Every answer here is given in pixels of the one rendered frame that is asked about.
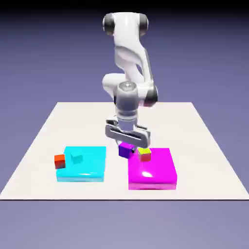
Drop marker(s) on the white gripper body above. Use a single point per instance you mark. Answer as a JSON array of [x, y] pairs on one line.
[[127, 136]]

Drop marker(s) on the small purple cube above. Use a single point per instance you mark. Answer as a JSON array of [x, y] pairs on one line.
[[124, 150]]

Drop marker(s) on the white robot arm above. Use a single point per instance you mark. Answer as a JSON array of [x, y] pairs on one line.
[[128, 58]]

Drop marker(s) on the small yellow cube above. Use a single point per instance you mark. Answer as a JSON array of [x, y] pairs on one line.
[[144, 154]]

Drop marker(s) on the small cyan cube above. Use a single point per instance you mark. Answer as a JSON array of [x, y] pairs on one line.
[[76, 158]]

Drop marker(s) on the small red cube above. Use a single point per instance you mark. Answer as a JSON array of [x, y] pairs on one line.
[[59, 161]]

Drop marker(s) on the large magenta box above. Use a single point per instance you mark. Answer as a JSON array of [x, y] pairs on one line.
[[151, 169]]

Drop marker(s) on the large cyan box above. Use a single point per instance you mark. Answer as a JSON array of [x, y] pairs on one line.
[[83, 165]]

